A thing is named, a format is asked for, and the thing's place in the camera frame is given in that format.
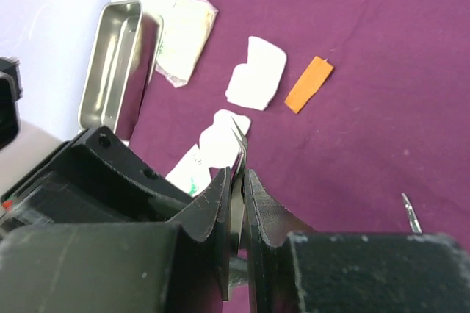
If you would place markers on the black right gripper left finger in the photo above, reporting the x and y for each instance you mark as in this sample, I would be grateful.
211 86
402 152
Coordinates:
180 265

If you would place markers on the purple cloth mat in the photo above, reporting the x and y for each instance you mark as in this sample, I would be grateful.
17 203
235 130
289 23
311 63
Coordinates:
392 118

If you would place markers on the steel instrument tray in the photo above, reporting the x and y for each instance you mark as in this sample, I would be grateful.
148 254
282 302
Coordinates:
121 65

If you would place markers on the curved tip steel tweezers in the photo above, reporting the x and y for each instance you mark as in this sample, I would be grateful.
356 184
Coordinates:
237 266

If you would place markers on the steel hemostat forceps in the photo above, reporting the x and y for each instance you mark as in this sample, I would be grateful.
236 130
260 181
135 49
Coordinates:
412 217

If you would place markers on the white gauze pad near packet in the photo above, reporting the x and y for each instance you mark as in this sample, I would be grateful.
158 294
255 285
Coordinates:
218 145

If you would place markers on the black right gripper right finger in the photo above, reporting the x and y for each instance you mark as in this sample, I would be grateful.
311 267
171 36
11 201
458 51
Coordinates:
293 268

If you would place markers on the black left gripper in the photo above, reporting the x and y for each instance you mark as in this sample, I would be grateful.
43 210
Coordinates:
93 178

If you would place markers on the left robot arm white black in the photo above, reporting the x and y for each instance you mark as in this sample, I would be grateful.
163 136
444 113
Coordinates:
23 145

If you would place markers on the suture packet white green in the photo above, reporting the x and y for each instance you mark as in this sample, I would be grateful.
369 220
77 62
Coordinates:
191 174

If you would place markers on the white gauze pad far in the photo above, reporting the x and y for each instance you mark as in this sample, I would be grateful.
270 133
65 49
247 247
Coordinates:
254 83

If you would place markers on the bagged bandage roll green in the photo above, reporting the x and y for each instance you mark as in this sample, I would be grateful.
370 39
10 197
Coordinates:
184 37

